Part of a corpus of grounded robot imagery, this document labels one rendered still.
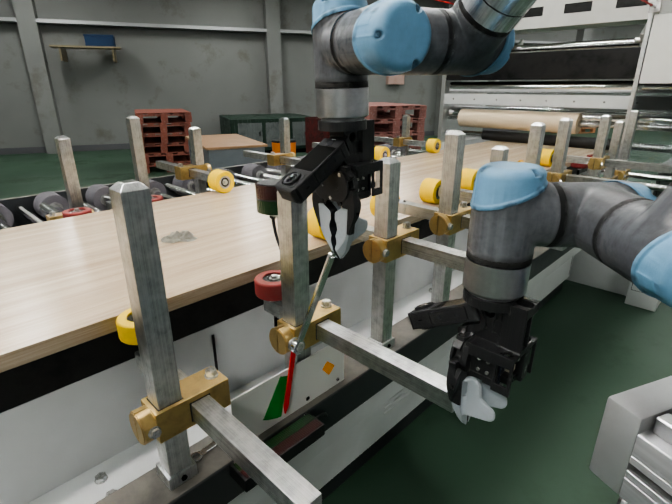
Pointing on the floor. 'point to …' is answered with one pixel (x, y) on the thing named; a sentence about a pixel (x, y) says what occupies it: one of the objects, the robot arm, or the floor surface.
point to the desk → (228, 149)
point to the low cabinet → (265, 127)
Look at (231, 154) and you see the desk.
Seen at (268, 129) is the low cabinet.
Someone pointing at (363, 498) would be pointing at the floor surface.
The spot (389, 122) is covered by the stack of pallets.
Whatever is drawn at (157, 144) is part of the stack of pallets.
